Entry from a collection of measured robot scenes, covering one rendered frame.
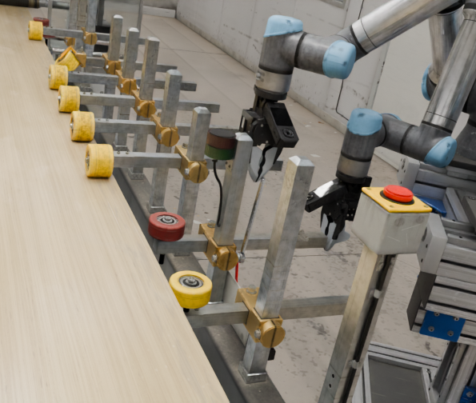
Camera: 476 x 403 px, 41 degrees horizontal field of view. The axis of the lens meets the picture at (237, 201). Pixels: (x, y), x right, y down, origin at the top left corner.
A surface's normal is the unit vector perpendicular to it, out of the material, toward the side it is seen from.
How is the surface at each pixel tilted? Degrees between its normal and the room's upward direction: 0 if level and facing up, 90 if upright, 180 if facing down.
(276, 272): 90
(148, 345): 0
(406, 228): 90
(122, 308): 0
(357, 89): 90
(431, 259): 90
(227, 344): 0
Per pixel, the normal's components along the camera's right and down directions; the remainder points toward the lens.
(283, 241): 0.36, 0.43
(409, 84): -0.91, 0.00
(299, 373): 0.18, -0.90
